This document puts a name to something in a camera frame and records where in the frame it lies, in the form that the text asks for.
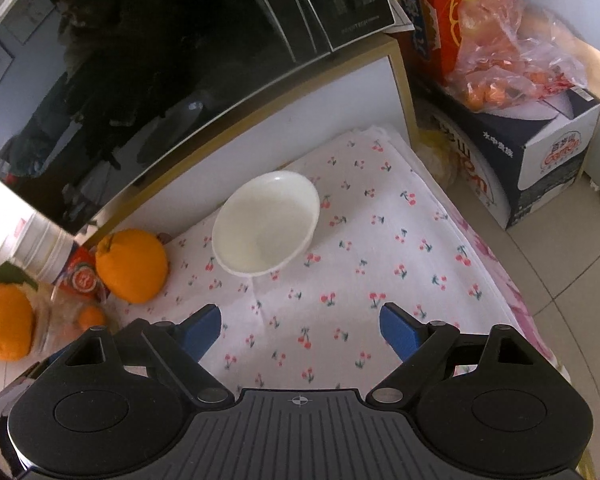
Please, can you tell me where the clear bag of small oranges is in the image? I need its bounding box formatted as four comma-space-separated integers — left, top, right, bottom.
30, 282, 108, 356

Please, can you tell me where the medium white bowl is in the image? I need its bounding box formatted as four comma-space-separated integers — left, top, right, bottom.
211, 170, 321, 277

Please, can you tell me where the large orange with stem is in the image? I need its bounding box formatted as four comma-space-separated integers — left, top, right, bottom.
95, 229, 170, 305

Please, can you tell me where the dark blue cardboard box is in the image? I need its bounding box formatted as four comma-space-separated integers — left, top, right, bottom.
420, 85, 600, 231

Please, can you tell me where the pink floral cloth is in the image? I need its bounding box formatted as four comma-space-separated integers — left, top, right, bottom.
450, 205, 558, 378

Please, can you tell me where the red orange cardboard box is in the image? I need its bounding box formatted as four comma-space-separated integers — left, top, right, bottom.
390, 0, 513, 86

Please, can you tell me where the white cabinet with gold frame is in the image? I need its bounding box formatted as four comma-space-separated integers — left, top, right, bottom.
87, 35, 416, 246

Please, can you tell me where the plastic bag of oranges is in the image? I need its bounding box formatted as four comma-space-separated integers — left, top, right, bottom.
447, 0, 588, 113

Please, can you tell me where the large orange with leaves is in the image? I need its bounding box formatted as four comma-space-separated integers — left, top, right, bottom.
0, 265, 37, 362

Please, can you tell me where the black glossy appliance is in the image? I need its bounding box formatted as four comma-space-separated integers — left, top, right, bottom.
0, 0, 398, 233

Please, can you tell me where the stack of white paper cups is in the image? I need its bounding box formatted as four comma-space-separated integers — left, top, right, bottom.
7, 212, 76, 286

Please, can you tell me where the cherry print tablecloth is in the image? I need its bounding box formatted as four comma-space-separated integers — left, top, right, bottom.
115, 125, 531, 391

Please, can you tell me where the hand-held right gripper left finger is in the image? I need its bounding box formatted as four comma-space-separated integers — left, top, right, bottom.
62, 304, 233, 406

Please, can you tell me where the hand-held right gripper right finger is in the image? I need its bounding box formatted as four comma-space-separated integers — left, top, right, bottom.
369, 302, 541, 406

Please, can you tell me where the red lidded can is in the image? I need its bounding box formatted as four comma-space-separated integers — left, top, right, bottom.
55, 245, 111, 303

